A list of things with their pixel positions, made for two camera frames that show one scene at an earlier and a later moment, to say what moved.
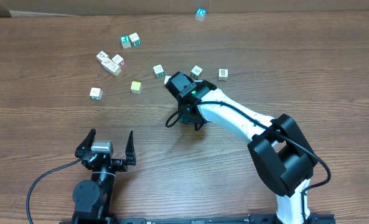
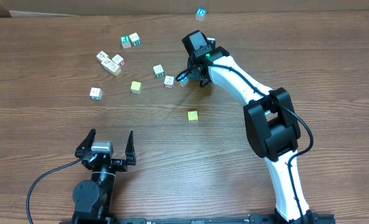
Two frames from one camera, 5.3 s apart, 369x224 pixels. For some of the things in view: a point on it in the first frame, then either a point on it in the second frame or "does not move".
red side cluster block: [119, 60] does not move
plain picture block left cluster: [102, 56] does not move
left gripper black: [120, 163] does not move
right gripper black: [186, 119] -> [191, 60]
